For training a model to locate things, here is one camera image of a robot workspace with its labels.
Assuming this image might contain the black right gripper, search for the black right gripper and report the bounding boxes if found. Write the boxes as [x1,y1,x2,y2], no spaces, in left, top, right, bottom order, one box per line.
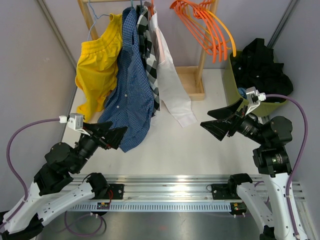
[201,97,269,146]

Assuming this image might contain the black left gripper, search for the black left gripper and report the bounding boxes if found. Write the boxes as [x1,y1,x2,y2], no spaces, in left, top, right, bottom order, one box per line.
[71,121,128,174]

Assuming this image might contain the light blue shirt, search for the light blue shirt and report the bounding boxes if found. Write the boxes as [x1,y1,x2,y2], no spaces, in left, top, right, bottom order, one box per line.
[237,87,247,99]

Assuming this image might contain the black garment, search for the black garment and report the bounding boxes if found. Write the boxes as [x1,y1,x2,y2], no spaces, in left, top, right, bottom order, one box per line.
[231,38,294,96]

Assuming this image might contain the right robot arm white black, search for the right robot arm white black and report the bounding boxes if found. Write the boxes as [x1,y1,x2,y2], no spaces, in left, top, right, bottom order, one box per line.
[200,99,308,240]

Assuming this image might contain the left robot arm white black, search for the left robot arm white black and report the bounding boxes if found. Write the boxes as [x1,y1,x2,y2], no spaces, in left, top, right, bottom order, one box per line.
[0,115,128,240]

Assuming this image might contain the blue checked shirt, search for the blue checked shirt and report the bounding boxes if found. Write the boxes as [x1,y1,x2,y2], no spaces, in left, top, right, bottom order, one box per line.
[98,7,154,153]

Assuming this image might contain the yellow plastic hanger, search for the yellow plastic hanger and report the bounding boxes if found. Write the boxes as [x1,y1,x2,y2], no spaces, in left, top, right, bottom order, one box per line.
[203,8,237,57]

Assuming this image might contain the black white plaid shirt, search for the black white plaid shirt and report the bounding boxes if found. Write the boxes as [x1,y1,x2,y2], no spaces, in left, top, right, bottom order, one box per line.
[135,5,160,116]

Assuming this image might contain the wooden clothes rack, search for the wooden clothes rack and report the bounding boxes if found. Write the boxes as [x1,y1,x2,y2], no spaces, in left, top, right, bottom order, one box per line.
[77,0,207,101]

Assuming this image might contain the olive green plastic bin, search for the olive green plastic bin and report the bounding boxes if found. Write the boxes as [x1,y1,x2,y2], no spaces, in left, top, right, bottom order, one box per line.
[222,50,289,117]

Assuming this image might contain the yellow shorts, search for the yellow shorts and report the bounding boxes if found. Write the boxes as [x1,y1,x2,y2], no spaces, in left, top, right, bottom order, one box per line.
[75,14,123,122]

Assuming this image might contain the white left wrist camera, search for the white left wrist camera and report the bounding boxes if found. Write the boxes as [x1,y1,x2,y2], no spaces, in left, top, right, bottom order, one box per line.
[59,113,88,135]

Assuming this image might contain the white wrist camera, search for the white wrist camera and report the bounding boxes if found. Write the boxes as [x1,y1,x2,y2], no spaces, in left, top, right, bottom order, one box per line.
[245,87,266,116]
[59,113,88,135]

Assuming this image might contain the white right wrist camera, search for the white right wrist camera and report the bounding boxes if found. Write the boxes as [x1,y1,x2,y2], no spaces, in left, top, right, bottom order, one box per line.
[245,87,266,116]

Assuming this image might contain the aluminium mounting rail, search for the aluminium mounting rail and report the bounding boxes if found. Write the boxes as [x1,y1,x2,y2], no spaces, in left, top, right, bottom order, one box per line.
[67,174,307,213]

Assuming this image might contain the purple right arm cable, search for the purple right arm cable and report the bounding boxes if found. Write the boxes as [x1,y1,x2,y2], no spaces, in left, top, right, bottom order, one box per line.
[263,93,310,238]

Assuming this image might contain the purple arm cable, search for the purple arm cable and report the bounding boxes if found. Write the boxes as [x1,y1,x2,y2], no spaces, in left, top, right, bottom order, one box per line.
[263,93,310,238]
[0,118,63,230]

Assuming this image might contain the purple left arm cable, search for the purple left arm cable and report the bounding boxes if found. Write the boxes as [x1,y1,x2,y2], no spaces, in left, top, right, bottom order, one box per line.
[0,118,63,230]

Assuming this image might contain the light blue wire hanger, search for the light blue wire hanger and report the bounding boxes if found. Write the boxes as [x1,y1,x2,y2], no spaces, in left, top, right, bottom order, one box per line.
[87,0,110,41]

